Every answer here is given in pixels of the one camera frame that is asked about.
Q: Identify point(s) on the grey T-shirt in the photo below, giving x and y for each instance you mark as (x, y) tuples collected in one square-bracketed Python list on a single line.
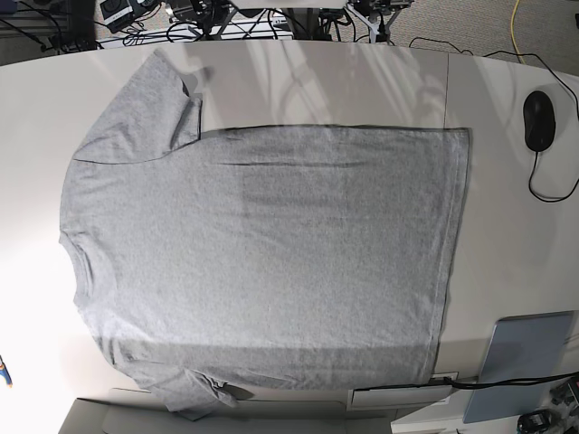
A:
[(301, 257)]

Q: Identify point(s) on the black box device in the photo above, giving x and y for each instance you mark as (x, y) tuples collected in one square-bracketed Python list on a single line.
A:
[(116, 14)]

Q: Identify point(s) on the black computer mouse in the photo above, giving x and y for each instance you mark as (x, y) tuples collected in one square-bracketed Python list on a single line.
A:
[(539, 121)]

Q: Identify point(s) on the black device with teal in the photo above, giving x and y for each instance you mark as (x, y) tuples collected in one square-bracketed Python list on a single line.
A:
[(539, 421)]

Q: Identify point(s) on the blue orange tool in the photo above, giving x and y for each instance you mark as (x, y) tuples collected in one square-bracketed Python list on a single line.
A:
[(5, 374)]

